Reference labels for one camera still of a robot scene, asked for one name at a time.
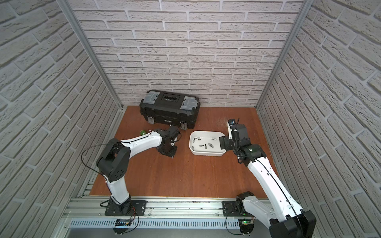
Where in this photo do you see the aluminium front rail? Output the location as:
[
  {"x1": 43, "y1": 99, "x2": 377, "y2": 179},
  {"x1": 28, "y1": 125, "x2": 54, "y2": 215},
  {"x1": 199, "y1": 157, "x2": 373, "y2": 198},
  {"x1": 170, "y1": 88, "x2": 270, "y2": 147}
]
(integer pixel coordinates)
[{"x1": 59, "y1": 196, "x2": 260, "y2": 232}]

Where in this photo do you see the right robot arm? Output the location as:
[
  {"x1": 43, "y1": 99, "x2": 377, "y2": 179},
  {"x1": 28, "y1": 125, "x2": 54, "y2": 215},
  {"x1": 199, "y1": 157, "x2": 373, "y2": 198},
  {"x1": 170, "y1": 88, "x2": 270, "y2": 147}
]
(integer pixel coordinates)
[{"x1": 219, "y1": 136, "x2": 317, "y2": 238}]

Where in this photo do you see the left controller board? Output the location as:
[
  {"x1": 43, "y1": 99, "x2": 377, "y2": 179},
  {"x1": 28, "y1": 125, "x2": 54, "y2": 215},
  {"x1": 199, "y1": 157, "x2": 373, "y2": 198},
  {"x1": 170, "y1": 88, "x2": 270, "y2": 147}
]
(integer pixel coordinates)
[{"x1": 113, "y1": 219, "x2": 134, "y2": 235}]

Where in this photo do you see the black plastic toolbox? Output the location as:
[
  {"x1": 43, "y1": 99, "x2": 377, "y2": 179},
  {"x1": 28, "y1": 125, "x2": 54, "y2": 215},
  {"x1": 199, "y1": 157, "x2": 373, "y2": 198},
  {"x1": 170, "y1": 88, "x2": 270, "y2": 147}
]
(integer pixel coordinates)
[{"x1": 140, "y1": 90, "x2": 201, "y2": 130}]

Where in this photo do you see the right aluminium corner post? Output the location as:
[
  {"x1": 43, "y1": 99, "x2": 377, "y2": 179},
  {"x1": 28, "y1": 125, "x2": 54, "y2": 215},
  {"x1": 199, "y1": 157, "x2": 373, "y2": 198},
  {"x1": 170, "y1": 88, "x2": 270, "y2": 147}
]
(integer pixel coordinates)
[{"x1": 255, "y1": 0, "x2": 314, "y2": 109}]

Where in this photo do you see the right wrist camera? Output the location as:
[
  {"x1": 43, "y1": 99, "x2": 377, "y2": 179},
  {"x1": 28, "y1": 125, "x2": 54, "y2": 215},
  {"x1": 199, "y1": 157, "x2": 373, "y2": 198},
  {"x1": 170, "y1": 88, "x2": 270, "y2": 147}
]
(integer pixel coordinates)
[{"x1": 227, "y1": 119, "x2": 237, "y2": 139}]

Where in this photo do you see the aluminium corner post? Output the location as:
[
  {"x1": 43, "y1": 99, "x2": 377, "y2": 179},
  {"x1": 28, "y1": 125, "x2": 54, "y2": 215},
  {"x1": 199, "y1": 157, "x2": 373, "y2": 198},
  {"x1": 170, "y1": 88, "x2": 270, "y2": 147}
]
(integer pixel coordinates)
[
  {"x1": 255, "y1": 0, "x2": 314, "y2": 109},
  {"x1": 57, "y1": 0, "x2": 124, "y2": 110}
]

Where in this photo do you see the right controller board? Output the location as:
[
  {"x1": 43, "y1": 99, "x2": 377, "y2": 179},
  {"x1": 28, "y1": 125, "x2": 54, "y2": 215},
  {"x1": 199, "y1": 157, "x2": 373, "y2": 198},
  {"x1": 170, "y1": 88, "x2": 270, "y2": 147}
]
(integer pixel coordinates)
[{"x1": 238, "y1": 219, "x2": 255, "y2": 236}]

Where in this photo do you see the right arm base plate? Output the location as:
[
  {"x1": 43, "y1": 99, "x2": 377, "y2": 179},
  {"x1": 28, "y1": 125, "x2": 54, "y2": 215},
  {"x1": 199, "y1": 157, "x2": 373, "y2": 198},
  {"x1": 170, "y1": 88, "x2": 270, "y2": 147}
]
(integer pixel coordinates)
[{"x1": 222, "y1": 200, "x2": 246, "y2": 217}]

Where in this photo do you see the controller board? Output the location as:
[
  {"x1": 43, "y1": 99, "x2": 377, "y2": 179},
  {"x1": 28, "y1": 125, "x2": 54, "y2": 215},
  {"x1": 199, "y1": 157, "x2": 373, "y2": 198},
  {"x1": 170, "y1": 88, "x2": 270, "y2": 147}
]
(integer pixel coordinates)
[
  {"x1": 238, "y1": 219, "x2": 255, "y2": 236},
  {"x1": 113, "y1": 219, "x2": 134, "y2": 235}
]

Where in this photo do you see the left aluminium corner post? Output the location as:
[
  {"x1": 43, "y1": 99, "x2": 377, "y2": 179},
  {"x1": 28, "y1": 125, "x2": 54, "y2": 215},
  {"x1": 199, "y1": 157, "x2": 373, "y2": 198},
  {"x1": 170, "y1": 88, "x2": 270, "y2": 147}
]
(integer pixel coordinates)
[{"x1": 57, "y1": 0, "x2": 124, "y2": 110}]

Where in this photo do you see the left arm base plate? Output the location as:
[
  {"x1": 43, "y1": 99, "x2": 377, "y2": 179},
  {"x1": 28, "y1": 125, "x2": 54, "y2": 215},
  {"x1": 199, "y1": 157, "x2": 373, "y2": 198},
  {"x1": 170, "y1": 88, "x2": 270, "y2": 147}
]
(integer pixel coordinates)
[{"x1": 105, "y1": 199, "x2": 147, "y2": 216}]

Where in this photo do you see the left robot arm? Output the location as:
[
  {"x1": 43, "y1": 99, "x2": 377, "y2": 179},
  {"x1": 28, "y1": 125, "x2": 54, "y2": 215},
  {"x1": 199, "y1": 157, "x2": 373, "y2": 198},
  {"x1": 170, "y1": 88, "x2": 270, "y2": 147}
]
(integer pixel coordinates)
[{"x1": 96, "y1": 126, "x2": 180, "y2": 214}]

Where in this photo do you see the white plastic storage box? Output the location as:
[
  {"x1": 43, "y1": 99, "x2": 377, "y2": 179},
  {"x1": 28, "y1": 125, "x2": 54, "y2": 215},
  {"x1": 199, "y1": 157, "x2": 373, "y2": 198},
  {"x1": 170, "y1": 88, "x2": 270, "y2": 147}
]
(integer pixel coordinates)
[{"x1": 189, "y1": 131, "x2": 226, "y2": 157}]

